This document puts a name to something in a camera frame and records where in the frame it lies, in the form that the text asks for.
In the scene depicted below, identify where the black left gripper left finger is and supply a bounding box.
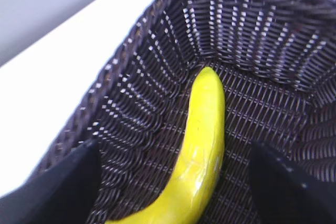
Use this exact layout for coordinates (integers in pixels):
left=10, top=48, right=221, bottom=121
left=1, top=140, right=101, bottom=223

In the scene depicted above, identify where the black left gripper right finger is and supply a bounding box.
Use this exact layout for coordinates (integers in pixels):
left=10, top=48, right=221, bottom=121
left=249, top=142, right=335, bottom=223

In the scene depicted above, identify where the yellow banana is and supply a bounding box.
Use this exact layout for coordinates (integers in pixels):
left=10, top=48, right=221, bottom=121
left=106, top=67, right=225, bottom=223

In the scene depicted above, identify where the dark brown wicker basket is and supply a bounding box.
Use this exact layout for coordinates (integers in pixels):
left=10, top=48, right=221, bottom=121
left=31, top=0, right=335, bottom=223

